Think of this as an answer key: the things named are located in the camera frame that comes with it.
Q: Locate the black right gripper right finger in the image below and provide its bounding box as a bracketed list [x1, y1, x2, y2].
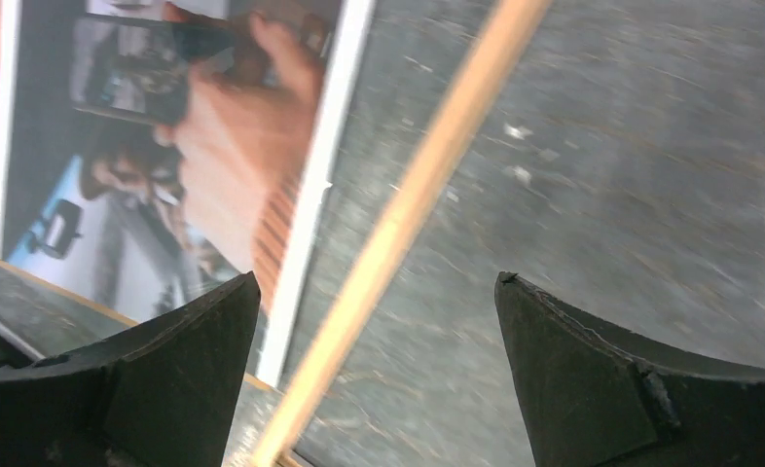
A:
[494, 272, 765, 466]

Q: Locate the brown backing board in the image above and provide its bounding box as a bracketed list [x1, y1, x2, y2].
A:
[0, 1, 333, 466]

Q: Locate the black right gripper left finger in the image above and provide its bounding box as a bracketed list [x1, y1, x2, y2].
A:
[0, 273, 261, 466]

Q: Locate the white wooden picture frame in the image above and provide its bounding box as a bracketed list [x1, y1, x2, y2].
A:
[250, 0, 549, 466]

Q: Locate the printed photo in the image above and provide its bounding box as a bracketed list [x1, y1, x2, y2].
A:
[0, 1, 375, 387]

